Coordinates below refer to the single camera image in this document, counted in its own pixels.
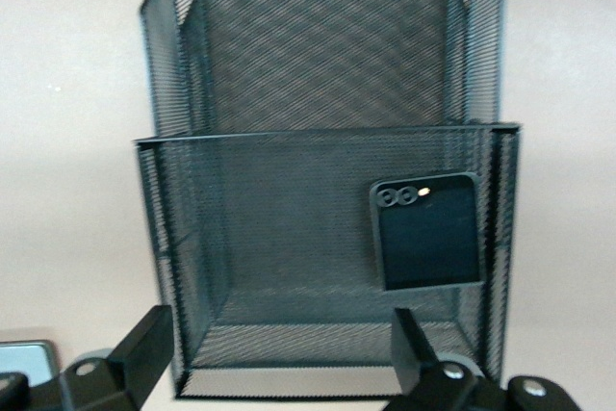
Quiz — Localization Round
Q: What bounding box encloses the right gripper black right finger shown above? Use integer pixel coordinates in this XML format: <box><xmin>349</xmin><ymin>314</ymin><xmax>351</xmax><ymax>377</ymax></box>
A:
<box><xmin>384</xmin><ymin>307</ymin><xmax>578</xmax><ymax>411</ymax></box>

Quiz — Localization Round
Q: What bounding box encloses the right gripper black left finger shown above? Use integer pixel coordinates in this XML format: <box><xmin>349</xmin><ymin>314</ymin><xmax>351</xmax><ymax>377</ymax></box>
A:
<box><xmin>0</xmin><ymin>304</ymin><xmax>174</xmax><ymax>411</ymax></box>

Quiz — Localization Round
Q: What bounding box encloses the black flip phone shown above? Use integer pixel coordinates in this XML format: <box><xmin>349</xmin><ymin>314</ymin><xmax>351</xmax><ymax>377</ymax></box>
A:
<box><xmin>369</xmin><ymin>172</ymin><xmax>485</xmax><ymax>293</ymax></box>

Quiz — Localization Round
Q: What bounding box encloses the silver closed laptop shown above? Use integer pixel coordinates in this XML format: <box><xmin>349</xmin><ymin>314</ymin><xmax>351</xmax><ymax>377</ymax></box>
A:
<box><xmin>0</xmin><ymin>339</ymin><xmax>62</xmax><ymax>383</ymax></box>

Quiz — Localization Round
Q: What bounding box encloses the black mesh two-tier organizer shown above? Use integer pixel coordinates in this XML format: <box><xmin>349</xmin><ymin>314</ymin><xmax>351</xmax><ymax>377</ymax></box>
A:
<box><xmin>132</xmin><ymin>0</ymin><xmax>524</xmax><ymax>402</ymax></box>

